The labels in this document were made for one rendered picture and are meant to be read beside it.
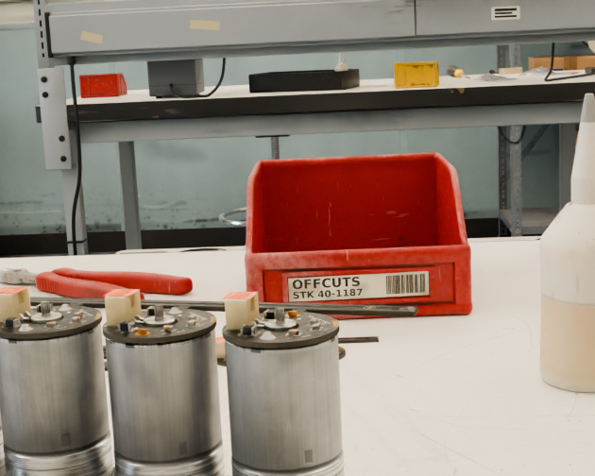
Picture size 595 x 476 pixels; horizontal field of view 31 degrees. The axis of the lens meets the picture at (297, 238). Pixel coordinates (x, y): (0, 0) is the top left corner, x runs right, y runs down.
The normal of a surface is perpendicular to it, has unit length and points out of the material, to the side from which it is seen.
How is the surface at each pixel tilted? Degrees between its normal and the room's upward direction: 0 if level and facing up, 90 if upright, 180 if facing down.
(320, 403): 90
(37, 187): 90
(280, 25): 90
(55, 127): 90
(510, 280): 0
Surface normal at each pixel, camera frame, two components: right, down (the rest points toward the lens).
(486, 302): -0.04, -0.98
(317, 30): -0.07, 0.18
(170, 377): 0.28, 0.16
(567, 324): -0.73, 0.09
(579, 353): -0.47, 0.15
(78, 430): 0.59, 0.12
